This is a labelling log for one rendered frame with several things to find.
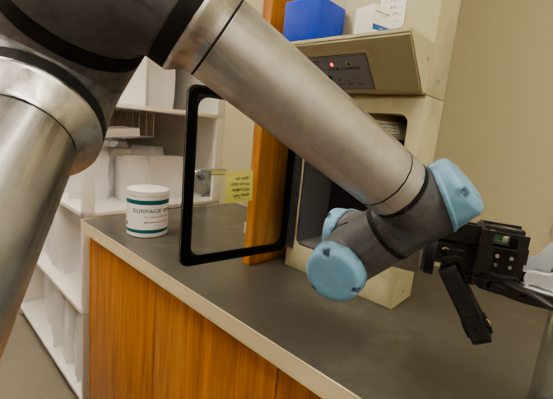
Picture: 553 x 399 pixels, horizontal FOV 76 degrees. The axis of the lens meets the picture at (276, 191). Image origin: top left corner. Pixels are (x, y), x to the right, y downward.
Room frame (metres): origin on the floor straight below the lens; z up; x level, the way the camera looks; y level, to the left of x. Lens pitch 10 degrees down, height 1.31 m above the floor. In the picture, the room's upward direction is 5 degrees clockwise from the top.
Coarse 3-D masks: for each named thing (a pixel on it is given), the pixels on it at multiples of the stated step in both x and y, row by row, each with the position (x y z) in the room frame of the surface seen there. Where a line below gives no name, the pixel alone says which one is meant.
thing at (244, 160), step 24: (216, 120) 0.78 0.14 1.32; (240, 120) 0.82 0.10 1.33; (216, 144) 0.78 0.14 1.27; (240, 144) 0.82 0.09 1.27; (264, 144) 0.86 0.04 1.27; (216, 168) 0.79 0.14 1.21; (240, 168) 0.82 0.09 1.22; (264, 168) 0.87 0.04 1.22; (216, 192) 0.79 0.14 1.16; (240, 192) 0.83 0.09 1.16; (264, 192) 0.87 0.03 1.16; (216, 216) 0.79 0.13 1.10; (240, 216) 0.83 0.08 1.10; (264, 216) 0.88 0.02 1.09; (192, 240) 0.75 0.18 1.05; (216, 240) 0.79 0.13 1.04; (240, 240) 0.83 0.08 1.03; (264, 240) 0.88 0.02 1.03
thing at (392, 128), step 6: (372, 114) 0.85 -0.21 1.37; (378, 114) 0.84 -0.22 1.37; (378, 120) 0.84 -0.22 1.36; (384, 120) 0.83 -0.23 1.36; (390, 120) 0.83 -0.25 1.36; (396, 120) 0.84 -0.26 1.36; (402, 120) 0.84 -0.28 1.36; (384, 126) 0.83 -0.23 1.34; (390, 126) 0.83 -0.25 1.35; (396, 126) 0.83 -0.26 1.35; (402, 126) 0.84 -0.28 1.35; (390, 132) 0.82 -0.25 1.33; (396, 132) 0.82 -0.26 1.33; (402, 132) 0.83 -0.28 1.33; (396, 138) 0.82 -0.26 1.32; (402, 138) 0.82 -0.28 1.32
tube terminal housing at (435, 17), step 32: (352, 0) 0.87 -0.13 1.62; (416, 0) 0.77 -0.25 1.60; (448, 0) 0.76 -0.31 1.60; (352, 32) 0.86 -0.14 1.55; (448, 32) 0.79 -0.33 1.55; (448, 64) 0.81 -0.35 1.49; (352, 96) 0.85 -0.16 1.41; (384, 96) 0.80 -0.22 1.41; (416, 96) 0.75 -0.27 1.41; (416, 128) 0.74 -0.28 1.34; (288, 256) 0.94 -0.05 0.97; (384, 288) 0.75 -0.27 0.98
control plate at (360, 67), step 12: (312, 60) 0.82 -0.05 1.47; (324, 60) 0.80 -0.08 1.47; (336, 60) 0.78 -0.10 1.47; (348, 60) 0.77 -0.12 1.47; (360, 60) 0.75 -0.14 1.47; (324, 72) 0.83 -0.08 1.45; (336, 72) 0.81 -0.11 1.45; (348, 72) 0.79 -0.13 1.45; (360, 72) 0.77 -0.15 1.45; (348, 84) 0.81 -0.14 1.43; (360, 84) 0.79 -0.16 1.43; (372, 84) 0.77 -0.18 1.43
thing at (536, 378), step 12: (552, 312) 0.42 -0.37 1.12; (552, 324) 0.42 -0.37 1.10; (552, 336) 0.41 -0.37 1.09; (540, 348) 0.43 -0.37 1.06; (552, 348) 0.41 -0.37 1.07; (540, 360) 0.43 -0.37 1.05; (552, 360) 0.41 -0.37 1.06; (540, 372) 0.42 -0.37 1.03; (552, 372) 0.40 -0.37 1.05; (540, 384) 0.41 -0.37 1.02; (552, 384) 0.40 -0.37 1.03; (528, 396) 0.43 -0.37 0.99; (540, 396) 0.41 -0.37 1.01; (552, 396) 0.40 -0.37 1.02
